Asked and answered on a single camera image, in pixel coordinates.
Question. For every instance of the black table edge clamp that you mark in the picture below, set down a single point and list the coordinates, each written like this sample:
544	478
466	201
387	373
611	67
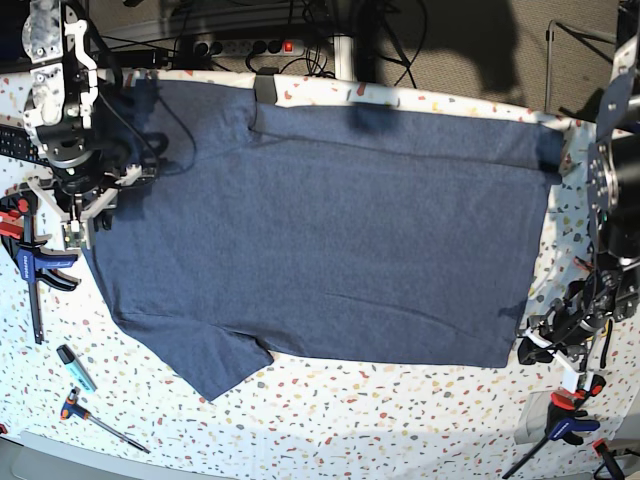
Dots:
264	86

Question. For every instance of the white table leg post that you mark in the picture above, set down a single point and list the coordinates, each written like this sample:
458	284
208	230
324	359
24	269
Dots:
344	63

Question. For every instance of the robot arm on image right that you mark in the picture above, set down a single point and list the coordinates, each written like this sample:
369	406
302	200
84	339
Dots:
582	320

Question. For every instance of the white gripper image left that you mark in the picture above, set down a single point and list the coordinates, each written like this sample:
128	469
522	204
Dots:
82	213

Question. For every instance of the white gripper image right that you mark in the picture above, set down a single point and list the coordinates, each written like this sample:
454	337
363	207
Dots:
575	354

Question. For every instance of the black TV remote control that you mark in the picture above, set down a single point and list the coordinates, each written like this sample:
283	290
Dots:
16	144

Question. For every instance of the blue grey T-shirt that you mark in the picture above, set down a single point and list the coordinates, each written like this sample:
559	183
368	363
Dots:
354	233

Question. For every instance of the blue black bar clamp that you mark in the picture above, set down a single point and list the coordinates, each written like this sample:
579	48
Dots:
35	266

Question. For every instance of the red black clamp corner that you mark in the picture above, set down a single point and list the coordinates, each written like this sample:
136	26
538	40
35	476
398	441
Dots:
608	462

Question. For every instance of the white power strip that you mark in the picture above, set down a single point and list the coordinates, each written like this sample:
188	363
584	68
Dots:
243	47

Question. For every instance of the orange T-handle hex key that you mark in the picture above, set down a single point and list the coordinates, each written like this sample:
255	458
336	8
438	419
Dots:
72	408

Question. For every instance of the white metal rack frame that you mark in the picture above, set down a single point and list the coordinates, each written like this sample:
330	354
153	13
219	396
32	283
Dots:
574	57

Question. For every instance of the light blue highlighter marker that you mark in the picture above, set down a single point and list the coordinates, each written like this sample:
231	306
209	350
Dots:
76	369

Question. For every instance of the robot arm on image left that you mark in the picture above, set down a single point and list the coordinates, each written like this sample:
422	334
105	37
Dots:
64	119

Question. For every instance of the blue bar clamp right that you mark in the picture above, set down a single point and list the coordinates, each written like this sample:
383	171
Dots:
566	420

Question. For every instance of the black power adapter brick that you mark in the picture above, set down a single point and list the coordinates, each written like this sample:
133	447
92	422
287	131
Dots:
138	58

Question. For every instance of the yellow tag with black strap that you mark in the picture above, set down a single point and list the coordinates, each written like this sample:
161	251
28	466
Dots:
605	350

